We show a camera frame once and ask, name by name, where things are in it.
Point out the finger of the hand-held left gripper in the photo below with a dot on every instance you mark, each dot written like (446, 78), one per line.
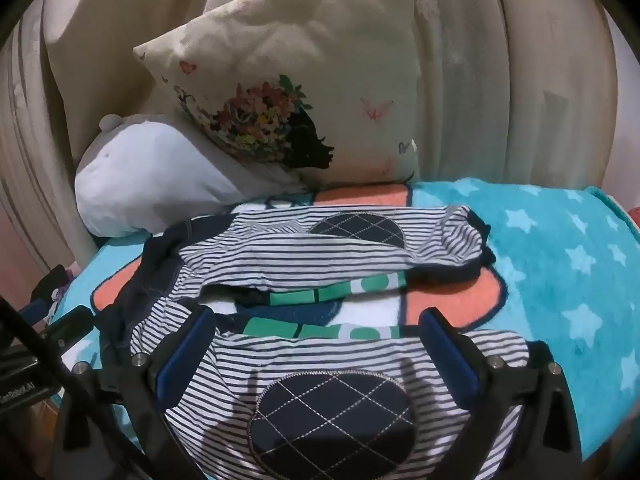
(70, 329)
(47, 285)

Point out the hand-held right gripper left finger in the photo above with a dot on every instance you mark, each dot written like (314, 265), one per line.
(184, 357)

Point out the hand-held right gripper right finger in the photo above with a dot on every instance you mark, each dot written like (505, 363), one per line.
(451, 360)

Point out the navy white striped pants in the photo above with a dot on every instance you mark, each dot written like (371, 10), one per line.
(345, 410)

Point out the teal star printed blanket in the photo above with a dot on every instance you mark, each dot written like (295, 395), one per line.
(560, 270)

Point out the grey white plush toy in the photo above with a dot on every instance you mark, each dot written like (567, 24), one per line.
(150, 180)

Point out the beige curtain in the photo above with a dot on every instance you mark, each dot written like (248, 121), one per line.
(500, 60)

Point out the beige floral print pillow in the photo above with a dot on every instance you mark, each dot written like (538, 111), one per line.
(300, 60)

